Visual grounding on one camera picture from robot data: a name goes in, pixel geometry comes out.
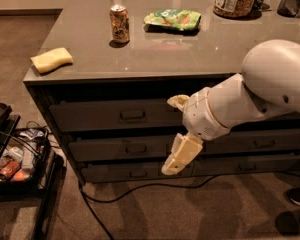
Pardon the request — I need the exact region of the grey drawer cabinet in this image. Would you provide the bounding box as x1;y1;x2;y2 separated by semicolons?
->
24;0;300;183

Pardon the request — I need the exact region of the orange soda can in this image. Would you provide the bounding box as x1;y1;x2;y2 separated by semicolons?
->
109;4;130;43

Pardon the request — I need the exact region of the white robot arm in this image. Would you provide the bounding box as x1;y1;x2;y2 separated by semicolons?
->
161;40;300;176

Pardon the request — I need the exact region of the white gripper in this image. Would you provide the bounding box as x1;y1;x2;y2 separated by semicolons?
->
161;87;230;176

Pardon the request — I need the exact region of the yellow sponge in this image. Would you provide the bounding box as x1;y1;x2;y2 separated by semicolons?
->
30;48;73;74

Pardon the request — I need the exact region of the black floor cable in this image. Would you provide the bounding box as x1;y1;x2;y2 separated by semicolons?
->
77;171;300;240

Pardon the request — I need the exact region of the green chip bag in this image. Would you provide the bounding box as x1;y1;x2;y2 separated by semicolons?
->
144;9;201;31

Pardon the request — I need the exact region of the grey drawer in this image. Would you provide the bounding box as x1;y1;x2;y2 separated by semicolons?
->
80;159;195;184
68;135;175;162
203;128;300;154
192;153;300;176
49;99;182;132

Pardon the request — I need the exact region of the black cart with clutter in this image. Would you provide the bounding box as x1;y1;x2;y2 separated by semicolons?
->
0;103;64;240

